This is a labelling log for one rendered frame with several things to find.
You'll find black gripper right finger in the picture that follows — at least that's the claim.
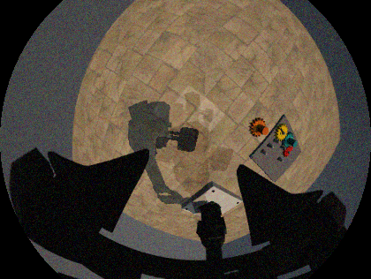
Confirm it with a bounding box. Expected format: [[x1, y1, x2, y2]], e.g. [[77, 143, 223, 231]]
[[236, 164, 323, 246]]

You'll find orange gear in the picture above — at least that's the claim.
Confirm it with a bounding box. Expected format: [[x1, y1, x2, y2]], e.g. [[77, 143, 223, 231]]
[[249, 117, 269, 137]]

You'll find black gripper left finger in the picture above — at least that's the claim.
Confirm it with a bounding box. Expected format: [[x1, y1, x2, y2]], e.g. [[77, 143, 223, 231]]
[[48, 149, 150, 232]]

